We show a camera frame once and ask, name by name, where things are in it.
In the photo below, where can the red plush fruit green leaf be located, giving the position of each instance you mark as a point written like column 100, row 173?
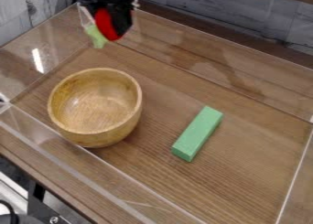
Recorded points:
column 101, row 31

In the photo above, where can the wooden bowl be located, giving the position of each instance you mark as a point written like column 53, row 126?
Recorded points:
column 95, row 106

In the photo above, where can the green rectangular block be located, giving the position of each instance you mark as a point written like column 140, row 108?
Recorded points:
column 195, row 134

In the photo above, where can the black metal table leg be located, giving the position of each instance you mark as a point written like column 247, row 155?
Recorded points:
column 36, row 192

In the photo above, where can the clear acrylic tray wall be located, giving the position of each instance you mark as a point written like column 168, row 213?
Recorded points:
column 133, row 183

